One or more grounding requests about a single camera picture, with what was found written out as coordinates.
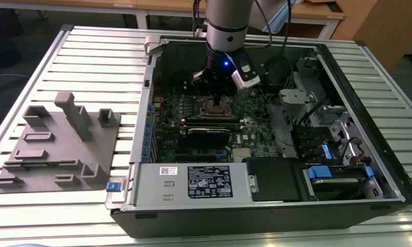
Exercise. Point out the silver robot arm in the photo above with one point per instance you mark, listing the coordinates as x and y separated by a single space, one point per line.
227 25

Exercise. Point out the CPU socket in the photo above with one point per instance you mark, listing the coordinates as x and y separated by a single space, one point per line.
223 117

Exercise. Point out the black plastic bay cover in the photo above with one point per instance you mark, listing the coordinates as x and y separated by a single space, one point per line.
275 180

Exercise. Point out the black graphics card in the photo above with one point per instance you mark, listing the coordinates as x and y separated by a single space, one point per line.
209 140

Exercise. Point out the green motherboard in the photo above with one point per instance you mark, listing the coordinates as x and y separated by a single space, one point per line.
257 140

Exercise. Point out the silver chipset heatsink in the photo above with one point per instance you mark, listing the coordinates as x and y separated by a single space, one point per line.
241 152

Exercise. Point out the black plastic disk bay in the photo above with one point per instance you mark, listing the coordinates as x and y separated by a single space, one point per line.
308 139

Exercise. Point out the grey power supply unit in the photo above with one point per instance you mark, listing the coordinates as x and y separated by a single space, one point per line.
151 180

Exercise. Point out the hard disk in blue carrier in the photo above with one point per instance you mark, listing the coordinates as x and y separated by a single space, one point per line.
317 171

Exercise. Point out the wooden cabinet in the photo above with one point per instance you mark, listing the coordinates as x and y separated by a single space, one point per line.
380 25

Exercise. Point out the small blue plastic clip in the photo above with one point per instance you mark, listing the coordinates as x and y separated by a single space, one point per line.
113 186

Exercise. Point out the grey parts rack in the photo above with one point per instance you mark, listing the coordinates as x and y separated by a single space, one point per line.
65 154

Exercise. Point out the black PC case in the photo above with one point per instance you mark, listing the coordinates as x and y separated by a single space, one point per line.
227 221

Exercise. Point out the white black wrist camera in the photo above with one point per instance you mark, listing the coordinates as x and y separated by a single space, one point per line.
245 74

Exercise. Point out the grey case hinge bracket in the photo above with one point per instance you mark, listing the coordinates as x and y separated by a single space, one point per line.
152 42

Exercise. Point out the wooden desk white frame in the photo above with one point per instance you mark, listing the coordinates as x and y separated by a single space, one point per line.
55 3
316 16

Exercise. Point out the blue plastic disk rail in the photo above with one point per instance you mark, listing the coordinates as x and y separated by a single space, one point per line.
325 151

